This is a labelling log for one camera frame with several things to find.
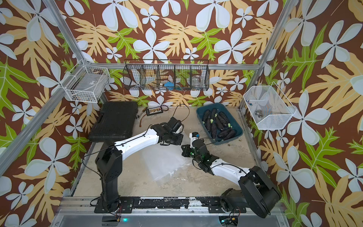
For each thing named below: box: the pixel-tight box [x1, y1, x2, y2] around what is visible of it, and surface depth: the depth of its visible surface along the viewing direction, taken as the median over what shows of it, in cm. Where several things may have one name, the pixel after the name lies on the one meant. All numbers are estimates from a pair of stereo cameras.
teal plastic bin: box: [196, 103, 243, 146], surface depth 107 cm
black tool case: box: [88, 101, 139, 143], surface depth 103 cm
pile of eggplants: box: [201, 107, 237, 141], surface depth 107 cm
